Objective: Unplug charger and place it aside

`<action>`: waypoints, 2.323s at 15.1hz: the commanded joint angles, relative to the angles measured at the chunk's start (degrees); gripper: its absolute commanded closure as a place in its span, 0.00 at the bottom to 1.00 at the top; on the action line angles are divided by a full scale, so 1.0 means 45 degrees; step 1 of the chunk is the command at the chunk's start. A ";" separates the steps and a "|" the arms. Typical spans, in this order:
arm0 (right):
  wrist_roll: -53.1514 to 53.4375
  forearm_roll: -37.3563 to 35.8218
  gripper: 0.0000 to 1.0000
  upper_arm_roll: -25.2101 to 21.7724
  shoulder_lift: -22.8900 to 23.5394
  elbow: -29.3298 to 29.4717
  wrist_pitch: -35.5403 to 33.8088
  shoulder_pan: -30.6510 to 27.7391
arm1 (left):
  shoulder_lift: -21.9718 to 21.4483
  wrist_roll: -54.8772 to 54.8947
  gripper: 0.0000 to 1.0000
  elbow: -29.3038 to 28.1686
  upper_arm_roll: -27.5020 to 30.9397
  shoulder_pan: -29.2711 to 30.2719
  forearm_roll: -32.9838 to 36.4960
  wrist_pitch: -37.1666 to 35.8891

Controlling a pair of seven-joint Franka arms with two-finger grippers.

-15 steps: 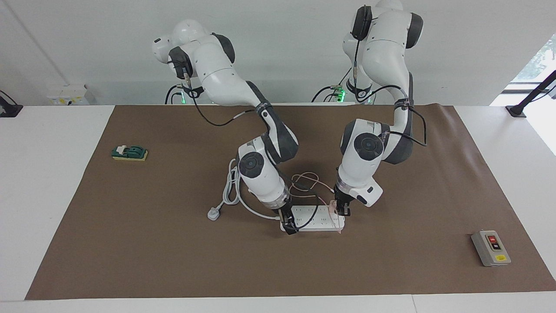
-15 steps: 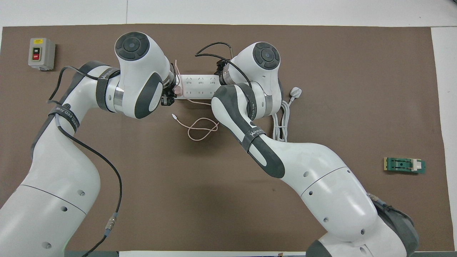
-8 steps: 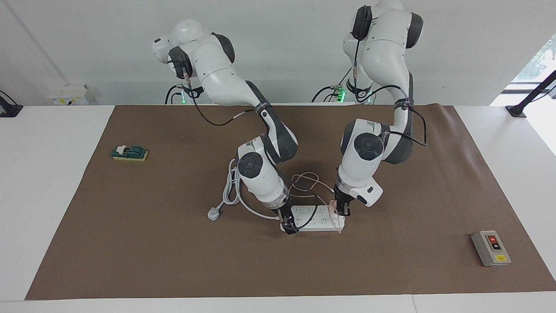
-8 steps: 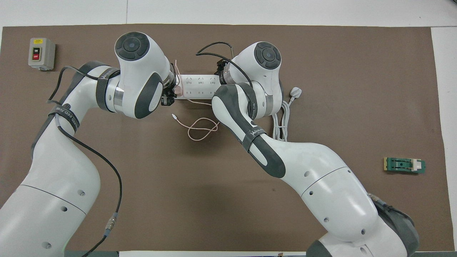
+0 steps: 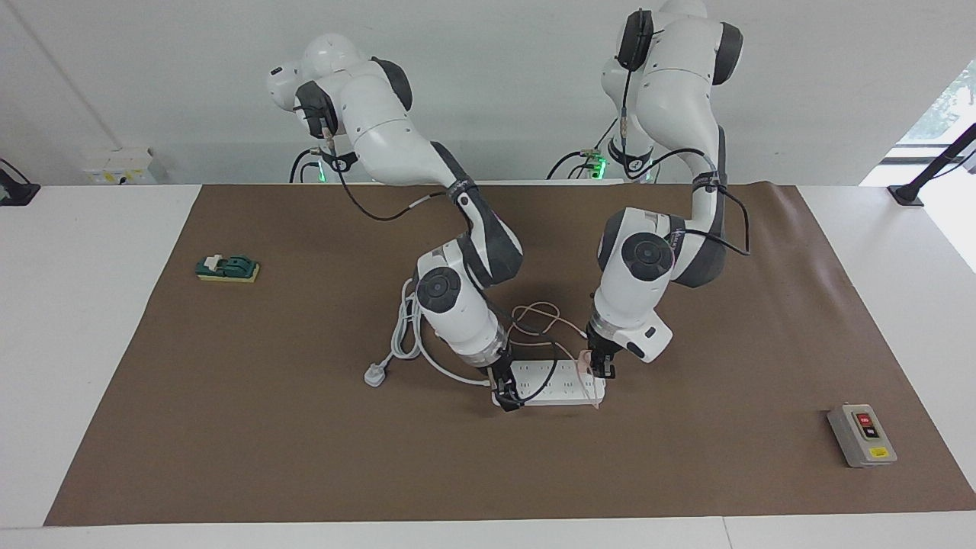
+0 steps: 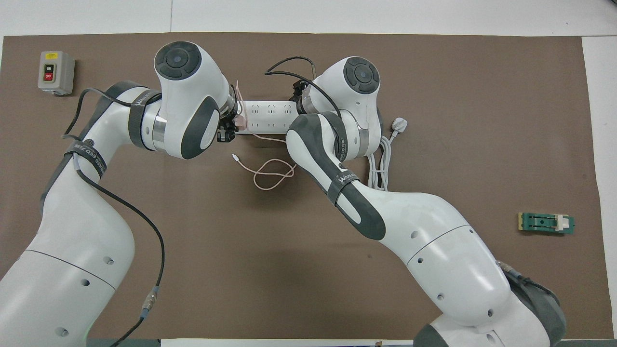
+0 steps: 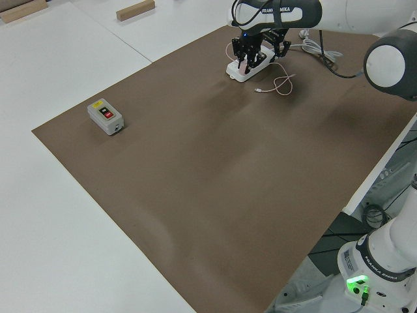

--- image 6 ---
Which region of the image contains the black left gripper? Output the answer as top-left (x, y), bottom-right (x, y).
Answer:
top-left (217, 112), bottom-right (239, 144)

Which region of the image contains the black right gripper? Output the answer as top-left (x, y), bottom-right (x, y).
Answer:
top-left (287, 81), bottom-right (309, 105)

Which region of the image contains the white power strip with cord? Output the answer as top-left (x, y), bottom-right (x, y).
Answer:
top-left (240, 100), bottom-right (408, 191)

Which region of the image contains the pink charging cable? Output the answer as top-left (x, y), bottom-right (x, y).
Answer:
top-left (232, 81), bottom-right (296, 190)

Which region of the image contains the brown table mat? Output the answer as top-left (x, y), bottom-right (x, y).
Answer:
top-left (0, 33), bottom-right (614, 340)

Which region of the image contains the green circuit board module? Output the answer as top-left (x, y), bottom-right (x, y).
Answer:
top-left (518, 212), bottom-right (576, 236)

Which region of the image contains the grey push button switch box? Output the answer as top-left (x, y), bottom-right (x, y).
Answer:
top-left (38, 51), bottom-right (76, 95)

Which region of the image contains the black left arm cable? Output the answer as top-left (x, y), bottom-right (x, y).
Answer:
top-left (63, 88), bottom-right (167, 347)

